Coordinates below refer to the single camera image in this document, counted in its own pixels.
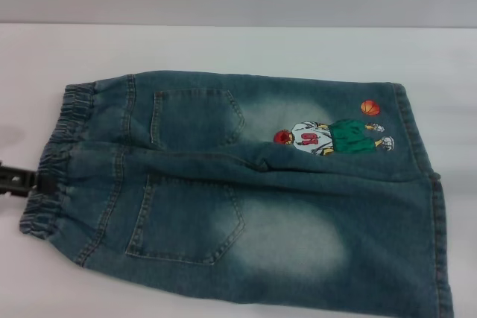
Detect blue denim shorts with print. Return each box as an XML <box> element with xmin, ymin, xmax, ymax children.
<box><xmin>18</xmin><ymin>69</ymin><xmax>455</xmax><ymax>318</ymax></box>

